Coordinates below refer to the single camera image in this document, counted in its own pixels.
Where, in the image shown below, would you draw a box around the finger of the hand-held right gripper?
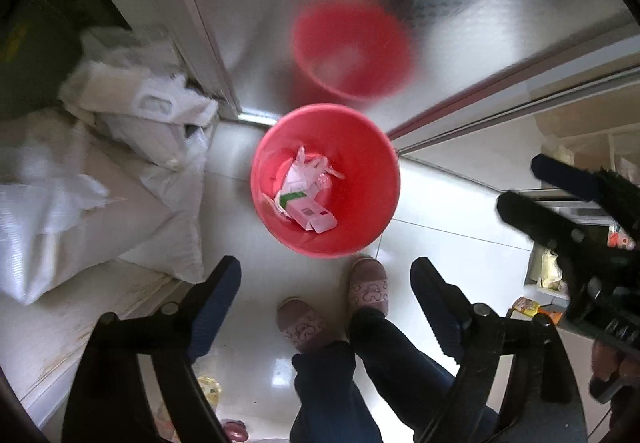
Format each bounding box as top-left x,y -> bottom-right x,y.
496,190 -> 588,274
531,154 -> 608,204

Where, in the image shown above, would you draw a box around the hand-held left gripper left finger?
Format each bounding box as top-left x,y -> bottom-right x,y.
61,254 -> 243,443

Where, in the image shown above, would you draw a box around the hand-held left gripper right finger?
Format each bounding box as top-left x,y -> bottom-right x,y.
409,257 -> 590,443

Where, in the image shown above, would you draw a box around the red plastic bucket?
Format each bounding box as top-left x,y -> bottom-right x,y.
250,104 -> 402,260

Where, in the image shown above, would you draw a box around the person's right hand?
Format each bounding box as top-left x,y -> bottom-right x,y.
591,342 -> 640,390

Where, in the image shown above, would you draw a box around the white shelf rack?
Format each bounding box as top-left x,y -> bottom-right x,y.
522,193 -> 621,296

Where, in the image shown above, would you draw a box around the yellow packets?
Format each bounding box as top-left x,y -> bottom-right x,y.
536,248 -> 568,291

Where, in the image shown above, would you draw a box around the pink slipper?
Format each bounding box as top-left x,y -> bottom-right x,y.
277,297 -> 331,354
348,257 -> 391,314

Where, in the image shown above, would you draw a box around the orange snack packet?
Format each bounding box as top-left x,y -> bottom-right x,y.
506,297 -> 542,320

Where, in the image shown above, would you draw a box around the yellow plastic wrapper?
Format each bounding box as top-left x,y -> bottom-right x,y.
196,375 -> 222,411

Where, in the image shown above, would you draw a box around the white platform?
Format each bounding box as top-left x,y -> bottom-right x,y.
0,257 -> 201,431

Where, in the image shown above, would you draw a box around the pink round object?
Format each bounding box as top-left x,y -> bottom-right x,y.
222,419 -> 248,443

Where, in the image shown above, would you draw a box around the white woven sack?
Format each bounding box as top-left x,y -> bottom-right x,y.
137,123 -> 211,214
0,120 -> 207,306

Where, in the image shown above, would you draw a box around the white box red label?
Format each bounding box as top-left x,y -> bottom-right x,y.
292,200 -> 338,234

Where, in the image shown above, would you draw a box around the white green carton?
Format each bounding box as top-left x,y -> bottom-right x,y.
274,190 -> 308,218

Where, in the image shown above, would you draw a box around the person's left leg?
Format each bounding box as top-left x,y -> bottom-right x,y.
291,340 -> 386,443

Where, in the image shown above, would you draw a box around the white plastic wrapper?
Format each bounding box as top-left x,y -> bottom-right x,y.
282,147 -> 346,196

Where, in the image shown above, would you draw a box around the white plastic bag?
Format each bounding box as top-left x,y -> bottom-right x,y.
59,28 -> 221,158

